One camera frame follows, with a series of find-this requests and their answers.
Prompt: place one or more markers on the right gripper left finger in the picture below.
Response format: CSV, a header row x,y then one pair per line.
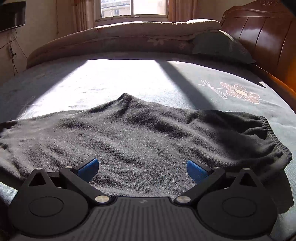
x,y
53,203

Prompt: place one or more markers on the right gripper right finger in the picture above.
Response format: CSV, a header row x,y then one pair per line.
x,y
227,203

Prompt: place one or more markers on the black garment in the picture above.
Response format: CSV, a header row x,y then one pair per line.
x,y
142,146

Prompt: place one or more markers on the teal patterned bed sheet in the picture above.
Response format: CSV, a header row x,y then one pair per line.
x,y
85,82

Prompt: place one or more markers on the teal pillow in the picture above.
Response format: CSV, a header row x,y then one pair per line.
x,y
220,44

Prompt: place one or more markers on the pink floral quilt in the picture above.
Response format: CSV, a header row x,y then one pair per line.
x,y
138,36

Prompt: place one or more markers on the wooden headboard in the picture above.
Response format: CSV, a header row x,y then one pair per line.
x,y
267,30

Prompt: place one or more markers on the pink curtain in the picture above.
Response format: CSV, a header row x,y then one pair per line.
x,y
182,10

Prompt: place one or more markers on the window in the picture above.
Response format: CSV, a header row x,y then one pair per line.
x,y
105,10

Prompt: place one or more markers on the wall television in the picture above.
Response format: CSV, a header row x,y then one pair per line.
x,y
13,15

